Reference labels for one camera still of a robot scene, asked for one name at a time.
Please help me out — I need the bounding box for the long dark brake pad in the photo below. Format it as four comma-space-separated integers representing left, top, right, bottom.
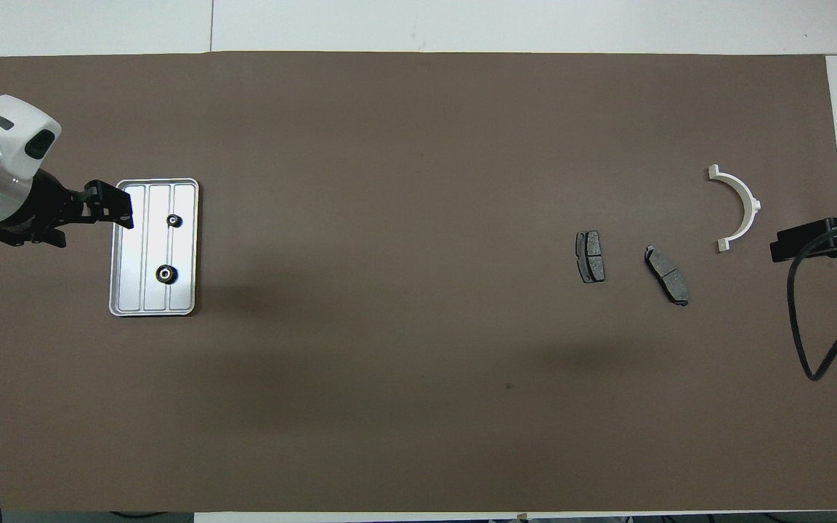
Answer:
644, 246, 690, 307

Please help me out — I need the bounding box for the silver metal tray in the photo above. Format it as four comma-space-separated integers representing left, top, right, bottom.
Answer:
108, 178, 200, 317

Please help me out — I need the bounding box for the short dark brake pad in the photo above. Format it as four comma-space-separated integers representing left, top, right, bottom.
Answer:
575, 230, 606, 284

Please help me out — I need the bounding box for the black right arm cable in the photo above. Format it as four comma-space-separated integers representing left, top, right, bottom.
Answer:
787, 218, 837, 381

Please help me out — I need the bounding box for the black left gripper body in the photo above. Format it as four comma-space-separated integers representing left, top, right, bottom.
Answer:
23, 169, 89, 233

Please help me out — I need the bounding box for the white semicircular plastic clamp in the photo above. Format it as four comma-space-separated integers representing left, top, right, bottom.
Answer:
707, 164, 762, 253

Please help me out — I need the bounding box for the brown table mat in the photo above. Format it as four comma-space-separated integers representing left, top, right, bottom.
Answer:
0, 51, 837, 514

